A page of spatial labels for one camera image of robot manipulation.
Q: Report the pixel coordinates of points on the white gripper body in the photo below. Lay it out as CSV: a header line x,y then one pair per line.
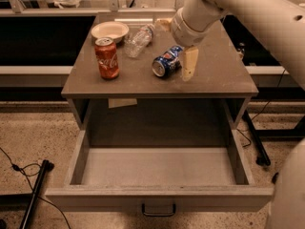
x,y
183,32

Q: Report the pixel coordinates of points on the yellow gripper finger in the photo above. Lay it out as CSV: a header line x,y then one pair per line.
x,y
190,57
163,24

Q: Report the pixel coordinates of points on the blue pepsi can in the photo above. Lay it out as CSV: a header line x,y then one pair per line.
x,y
167,63

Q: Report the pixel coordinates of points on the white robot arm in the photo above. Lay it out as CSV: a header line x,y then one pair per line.
x,y
279,25

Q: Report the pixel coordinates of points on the red coca-cola can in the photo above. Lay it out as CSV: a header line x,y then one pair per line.
x,y
105,51

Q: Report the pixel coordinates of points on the grey cabinet with counter top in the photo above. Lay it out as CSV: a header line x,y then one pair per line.
x,y
170,112

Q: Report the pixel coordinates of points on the paper label under counter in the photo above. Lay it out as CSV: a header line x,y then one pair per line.
x,y
121,102

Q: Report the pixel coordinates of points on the grey open top drawer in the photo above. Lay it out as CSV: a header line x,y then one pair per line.
x,y
204,179

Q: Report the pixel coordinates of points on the clear plastic water bottle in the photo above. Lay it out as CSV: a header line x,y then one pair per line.
x,y
135,44

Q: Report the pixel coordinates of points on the white bowl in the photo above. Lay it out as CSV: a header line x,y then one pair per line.
x,y
112,29

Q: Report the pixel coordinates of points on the black stand leg right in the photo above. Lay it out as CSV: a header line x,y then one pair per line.
x,y
262,157

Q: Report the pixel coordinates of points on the black stand leg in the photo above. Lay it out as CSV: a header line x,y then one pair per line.
x,y
262,157
45,167

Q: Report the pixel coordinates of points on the black caster leg right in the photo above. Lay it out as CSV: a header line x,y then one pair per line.
x,y
275,177

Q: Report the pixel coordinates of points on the black stand leg left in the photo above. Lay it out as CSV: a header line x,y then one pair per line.
x,y
45,167

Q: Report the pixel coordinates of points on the black drawer handle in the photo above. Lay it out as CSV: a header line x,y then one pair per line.
x,y
158,211

